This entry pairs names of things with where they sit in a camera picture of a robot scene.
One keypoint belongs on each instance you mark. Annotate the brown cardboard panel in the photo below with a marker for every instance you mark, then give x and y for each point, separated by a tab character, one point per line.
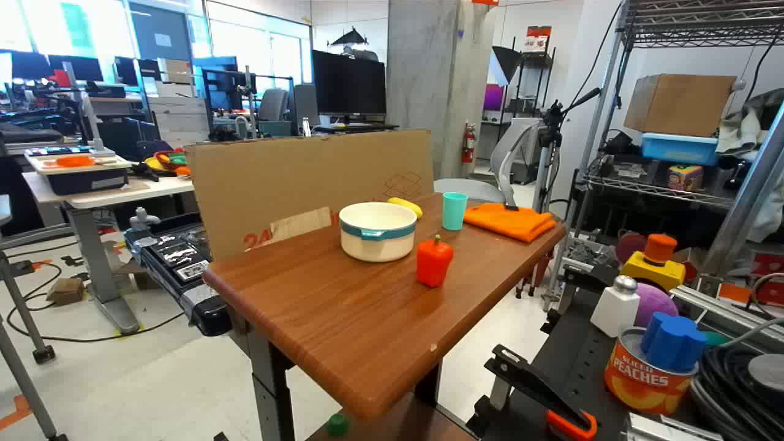
286	179

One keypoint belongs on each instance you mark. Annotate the white shaker bottle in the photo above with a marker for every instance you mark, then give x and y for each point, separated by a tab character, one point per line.
613	310

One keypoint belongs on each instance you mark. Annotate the green floor object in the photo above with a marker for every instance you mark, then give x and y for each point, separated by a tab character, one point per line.
336	424

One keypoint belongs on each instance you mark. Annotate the white grey office chair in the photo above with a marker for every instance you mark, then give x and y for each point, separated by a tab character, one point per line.
511	150

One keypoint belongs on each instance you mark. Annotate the brown cardboard box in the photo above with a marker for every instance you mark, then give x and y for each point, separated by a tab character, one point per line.
678	104

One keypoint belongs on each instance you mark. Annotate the grey cylinder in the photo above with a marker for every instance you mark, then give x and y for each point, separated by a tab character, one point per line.
771	374

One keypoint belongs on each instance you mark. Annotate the small brown box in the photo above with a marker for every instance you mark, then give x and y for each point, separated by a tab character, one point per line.
66	291

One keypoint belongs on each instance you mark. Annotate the white pot teal band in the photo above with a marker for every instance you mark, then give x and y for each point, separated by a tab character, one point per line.
377	242

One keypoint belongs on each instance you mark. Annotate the teal plastic cup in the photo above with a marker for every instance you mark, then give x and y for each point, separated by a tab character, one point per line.
454	212

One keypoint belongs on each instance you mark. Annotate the grey metal stand legs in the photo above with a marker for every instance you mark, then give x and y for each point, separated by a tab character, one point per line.
19	298

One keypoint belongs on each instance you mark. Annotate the blue plastic block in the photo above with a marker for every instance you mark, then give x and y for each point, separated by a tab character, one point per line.
672	343

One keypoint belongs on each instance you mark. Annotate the yellow box orange button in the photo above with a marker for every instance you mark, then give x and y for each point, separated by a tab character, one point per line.
656	265

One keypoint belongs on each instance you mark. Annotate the orange pepper-shaped cup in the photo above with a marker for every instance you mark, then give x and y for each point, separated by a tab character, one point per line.
436	262

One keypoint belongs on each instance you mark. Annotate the grey aluminium beam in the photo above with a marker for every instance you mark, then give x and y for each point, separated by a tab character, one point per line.
748	196

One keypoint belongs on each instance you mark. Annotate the black frame machine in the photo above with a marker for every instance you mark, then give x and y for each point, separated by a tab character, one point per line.
222	98

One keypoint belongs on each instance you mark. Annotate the colourful toy pile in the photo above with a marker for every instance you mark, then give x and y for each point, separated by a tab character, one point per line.
166	163

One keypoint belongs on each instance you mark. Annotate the orange peaches can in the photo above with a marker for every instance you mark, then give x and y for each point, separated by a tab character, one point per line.
641	385

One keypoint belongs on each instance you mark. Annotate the colourful cube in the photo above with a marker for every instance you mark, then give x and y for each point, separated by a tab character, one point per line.
685	178

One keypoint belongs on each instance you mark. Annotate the black computer monitor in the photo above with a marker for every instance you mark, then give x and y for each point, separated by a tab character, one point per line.
29	64
77	69

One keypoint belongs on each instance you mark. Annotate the black camera on tripod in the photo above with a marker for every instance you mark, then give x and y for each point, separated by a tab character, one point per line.
558	123

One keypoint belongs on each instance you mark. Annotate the folded orange cloth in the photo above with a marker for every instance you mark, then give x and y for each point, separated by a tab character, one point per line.
511	221

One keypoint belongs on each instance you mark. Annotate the white desk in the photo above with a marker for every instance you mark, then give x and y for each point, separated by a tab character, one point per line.
124	196

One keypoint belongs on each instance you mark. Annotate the blue plastic bin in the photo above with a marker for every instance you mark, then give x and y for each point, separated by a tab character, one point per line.
681	150

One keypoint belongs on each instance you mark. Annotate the white tray black base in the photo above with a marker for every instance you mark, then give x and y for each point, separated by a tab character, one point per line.
83	178

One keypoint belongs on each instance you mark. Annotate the orange plate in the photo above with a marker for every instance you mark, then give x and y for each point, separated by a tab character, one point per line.
75	161

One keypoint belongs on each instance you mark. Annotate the yellow toy banana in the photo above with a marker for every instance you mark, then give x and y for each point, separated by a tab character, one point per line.
409	204

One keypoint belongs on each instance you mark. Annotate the red fire extinguisher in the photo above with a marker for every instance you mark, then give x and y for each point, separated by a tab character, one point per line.
469	146

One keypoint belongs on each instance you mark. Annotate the large black monitor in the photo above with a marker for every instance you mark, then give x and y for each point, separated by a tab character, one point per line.
350	85

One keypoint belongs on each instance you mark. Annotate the black orange bar clamp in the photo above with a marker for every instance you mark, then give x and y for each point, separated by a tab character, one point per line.
523	381

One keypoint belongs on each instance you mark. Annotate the purple ball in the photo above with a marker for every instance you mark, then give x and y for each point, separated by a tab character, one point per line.
657	305

